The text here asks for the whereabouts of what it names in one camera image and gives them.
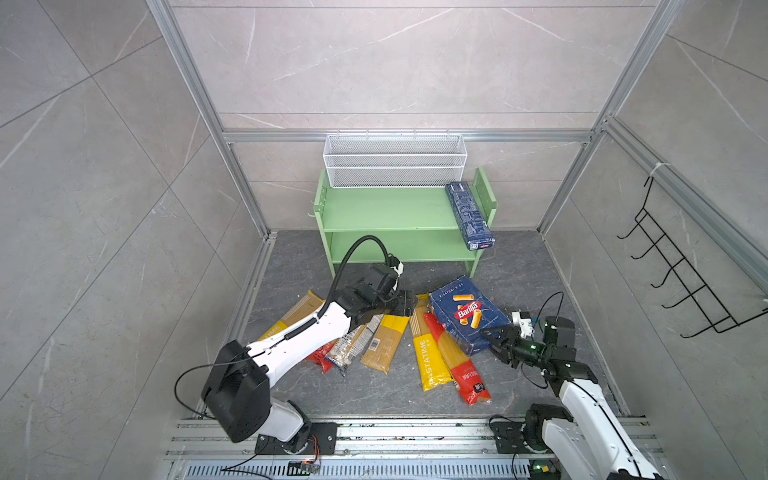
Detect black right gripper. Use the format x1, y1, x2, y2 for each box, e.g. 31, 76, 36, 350
481, 325, 553, 369

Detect blue Barilla rigatoni box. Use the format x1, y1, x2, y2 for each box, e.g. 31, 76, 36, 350
429, 276, 511, 356

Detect long blue spaghetti box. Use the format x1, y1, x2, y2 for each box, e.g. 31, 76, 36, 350
445, 182, 495, 251

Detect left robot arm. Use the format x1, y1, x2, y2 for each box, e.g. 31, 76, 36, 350
201, 262, 416, 450

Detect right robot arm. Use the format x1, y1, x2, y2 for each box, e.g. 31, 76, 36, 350
480, 316, 662, 479

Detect green metal shelf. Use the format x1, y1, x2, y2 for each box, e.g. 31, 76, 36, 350
313, 171, 482, 278

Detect clear black label pasta bag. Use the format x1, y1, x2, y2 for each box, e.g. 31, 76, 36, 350
325, 314, 384, 375

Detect yellow pasta bag far left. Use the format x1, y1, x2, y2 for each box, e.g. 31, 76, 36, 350
259, 291, 324, 341

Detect red spaghetti bag right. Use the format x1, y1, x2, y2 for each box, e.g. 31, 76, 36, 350
424, 313, 491, 405

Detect red spaghetti bag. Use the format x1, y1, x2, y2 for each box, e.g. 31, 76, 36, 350
307, 340, 336, 374
424, 313, 491, 405

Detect yellow top brown spaghetti bag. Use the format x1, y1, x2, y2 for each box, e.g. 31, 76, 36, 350
361, 315, 410, 374

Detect yellow Pastatime spaghetti bag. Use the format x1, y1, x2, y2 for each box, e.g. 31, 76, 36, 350
409, 294, 453, 391

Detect red spaghetti bag left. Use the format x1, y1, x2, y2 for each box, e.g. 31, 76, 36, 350
307, 340, 336, 374

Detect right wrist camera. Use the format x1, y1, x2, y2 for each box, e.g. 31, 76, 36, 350
512, 311, 534, 340

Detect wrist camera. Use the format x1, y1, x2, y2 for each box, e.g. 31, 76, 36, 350
386, 254, 404, 277
512, 311, 534, 340

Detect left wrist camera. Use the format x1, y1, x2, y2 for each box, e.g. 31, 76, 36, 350
386, 254, 404, 277

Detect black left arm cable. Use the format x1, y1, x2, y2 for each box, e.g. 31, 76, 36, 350
317, 235, 394, 319

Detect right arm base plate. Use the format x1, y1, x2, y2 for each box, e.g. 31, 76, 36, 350
488, 417, 535, 454

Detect white wire mesh basket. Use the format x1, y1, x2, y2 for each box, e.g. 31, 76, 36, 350
323, 134, 468, 188

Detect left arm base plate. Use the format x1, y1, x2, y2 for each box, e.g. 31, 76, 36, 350
255, 422, 339, 456

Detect black wire hook rack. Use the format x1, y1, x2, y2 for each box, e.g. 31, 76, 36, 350
616, 176, 767, 339

